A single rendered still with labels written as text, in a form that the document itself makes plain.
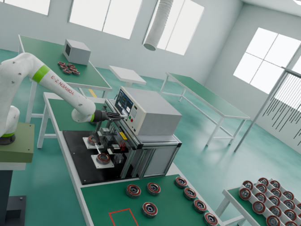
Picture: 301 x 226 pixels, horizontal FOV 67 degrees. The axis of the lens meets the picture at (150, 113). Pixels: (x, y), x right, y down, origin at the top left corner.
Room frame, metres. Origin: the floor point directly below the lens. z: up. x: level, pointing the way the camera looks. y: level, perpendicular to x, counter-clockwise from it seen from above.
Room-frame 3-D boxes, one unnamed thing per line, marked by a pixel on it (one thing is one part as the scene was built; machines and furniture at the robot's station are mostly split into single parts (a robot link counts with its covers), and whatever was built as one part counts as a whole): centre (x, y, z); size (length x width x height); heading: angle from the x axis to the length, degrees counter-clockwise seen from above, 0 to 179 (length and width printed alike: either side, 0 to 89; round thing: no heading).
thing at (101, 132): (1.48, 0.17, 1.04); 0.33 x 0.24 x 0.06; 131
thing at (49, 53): (3.55, 1.68, 0.37); 1.85 x 1.10 x 0.75; 41
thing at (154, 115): (1.82, 0.04, 1.22); 0.44 x 0.39 x 0.20; 41
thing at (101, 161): (1.52, 0.21, 0.80); 0.11 x 0.11 x 0.04
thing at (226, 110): (5.28, -0.98, 0.37); 2.10 x 0.90 x 0.75; 41
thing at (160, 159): (1.63, -0.23, 0.91); 0.28 x 0.03 x 0.32; 131
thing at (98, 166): (1.52, 0.21, 0.78); 0.15 x 0.15 x 0.01; 41
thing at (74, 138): (1.63, 0.28, 0.76); 0.64 x 0.47 x 0.02; 41
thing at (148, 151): (1.78, 0.10, 0.92); 0.66 x 0.01 x 0.30; 41
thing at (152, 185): (1.46, -0.25, 0.77); 0.11 x 0.11 x 0.04
